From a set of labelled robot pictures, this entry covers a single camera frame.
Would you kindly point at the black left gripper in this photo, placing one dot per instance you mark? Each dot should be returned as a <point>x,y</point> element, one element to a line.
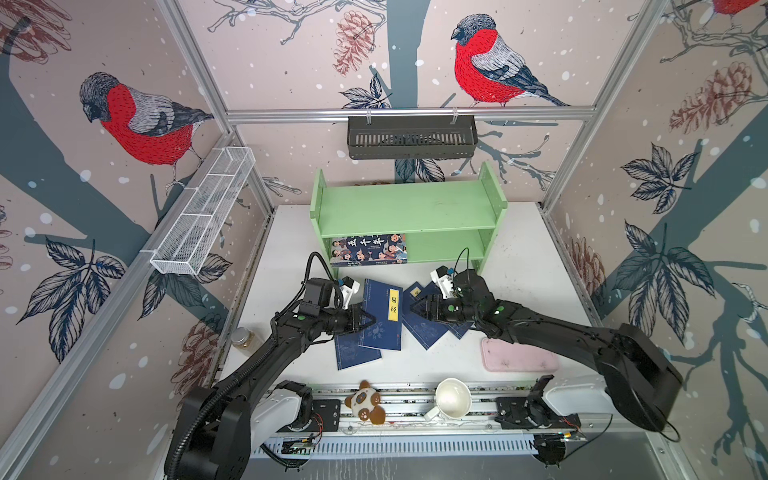
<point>354,318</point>

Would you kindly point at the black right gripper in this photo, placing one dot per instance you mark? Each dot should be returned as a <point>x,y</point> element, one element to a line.
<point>421,307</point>

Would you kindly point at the blue book with yellow label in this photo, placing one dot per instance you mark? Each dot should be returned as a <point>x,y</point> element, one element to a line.
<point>382,301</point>

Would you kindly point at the colourful cartoon cover book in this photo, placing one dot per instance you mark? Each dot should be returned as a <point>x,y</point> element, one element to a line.
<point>369,250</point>

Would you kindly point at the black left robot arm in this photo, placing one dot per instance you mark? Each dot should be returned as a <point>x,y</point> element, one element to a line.
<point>264,372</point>

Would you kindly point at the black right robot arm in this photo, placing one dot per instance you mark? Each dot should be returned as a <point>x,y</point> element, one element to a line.
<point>641,382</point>

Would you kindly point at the dark blue book under cartoon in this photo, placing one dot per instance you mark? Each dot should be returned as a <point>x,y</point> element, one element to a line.
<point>426,332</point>

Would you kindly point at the dark blue leftmost book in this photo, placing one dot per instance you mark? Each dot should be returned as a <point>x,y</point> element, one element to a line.
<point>350,353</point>

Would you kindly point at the dark blue rightmost book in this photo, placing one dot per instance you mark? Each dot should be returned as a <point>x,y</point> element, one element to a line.
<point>459,327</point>

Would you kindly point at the brown white plush toy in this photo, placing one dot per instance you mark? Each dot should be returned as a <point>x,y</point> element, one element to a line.
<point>365,404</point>

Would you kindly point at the green wooden shelf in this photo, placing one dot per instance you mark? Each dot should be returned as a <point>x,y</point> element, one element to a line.
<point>440,220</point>

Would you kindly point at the pink plastic tray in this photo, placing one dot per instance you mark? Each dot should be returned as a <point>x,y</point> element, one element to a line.
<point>500,357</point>

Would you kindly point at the white ceramic mug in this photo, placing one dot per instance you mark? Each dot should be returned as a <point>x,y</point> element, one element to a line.
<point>452,401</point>

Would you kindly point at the small glass spice jar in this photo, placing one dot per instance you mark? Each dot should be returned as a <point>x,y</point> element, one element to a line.
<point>246,340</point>

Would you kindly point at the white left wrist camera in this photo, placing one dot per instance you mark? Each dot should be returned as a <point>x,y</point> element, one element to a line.
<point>348,288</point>

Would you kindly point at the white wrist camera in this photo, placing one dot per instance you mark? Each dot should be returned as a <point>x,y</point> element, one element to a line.
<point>443,277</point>
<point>348,288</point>

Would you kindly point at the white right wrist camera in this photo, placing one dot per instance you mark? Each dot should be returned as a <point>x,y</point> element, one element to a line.
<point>443,277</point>

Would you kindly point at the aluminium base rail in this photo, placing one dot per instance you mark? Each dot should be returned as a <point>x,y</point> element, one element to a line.
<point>498,424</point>

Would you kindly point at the black hanging wall basket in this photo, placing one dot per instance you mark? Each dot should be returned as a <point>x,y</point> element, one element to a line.
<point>411,137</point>

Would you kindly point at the white wire mesh basket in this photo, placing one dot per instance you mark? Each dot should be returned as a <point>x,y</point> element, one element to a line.
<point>189,241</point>

